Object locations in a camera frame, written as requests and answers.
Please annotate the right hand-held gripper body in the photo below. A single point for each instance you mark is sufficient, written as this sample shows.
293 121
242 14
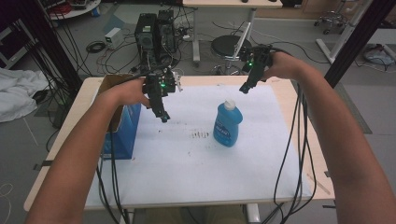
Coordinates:
259 57

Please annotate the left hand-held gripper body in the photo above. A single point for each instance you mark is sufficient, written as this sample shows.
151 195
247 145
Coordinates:
162 82

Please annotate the blue cardboard box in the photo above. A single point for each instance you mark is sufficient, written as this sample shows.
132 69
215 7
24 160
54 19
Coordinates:
124 137

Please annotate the blue bottle with white cap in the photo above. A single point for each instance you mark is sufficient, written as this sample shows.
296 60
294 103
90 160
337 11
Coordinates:
227 124

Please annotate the person's right hand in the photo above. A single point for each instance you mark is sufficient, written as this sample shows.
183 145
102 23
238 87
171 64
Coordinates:
285 67

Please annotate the person's left hand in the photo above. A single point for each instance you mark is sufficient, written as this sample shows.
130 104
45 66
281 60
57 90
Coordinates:
129 93

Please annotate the black round stool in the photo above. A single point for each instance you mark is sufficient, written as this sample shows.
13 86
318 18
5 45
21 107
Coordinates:
227 46

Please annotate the light wooden table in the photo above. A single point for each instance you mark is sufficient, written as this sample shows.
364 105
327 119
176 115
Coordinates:
202 80

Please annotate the black computer tower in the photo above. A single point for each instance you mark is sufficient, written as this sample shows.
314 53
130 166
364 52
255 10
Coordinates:
145 37
166 34

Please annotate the white-legged wooden desk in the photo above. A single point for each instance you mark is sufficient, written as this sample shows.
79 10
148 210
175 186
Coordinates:
230 3

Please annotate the small white box device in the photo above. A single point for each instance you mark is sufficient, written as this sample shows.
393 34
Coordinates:
113 38

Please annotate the white table mat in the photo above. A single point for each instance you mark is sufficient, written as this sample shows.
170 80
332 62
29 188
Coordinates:
186 174

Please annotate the chrome office chair base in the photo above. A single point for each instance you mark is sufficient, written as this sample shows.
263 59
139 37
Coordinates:
331 20

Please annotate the round white table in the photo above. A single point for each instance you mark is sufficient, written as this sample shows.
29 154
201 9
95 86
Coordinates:
74 9

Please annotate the white crumpled cloth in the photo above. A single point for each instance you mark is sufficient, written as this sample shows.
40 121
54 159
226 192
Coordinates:
18 93

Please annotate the white desk leg frame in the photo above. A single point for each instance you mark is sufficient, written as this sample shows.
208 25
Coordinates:
345 34

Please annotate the black metal frame post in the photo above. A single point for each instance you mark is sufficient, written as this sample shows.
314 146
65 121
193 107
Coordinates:
358 40
53 46

